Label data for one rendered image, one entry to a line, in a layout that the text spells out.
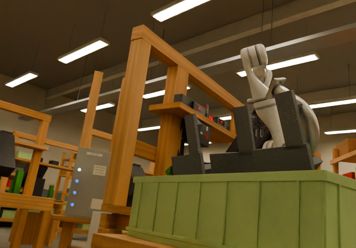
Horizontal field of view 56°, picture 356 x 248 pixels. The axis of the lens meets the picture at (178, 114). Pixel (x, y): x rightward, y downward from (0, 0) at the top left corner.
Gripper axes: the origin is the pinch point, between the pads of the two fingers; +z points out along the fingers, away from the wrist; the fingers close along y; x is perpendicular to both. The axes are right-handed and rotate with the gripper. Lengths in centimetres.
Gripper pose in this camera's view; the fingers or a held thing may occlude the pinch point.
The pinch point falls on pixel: (259, 133)
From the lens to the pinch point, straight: 170.6
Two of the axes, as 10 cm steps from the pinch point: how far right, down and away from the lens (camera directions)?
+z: -1.2, 9.5, -2.9
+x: -5.6, -3.1, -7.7
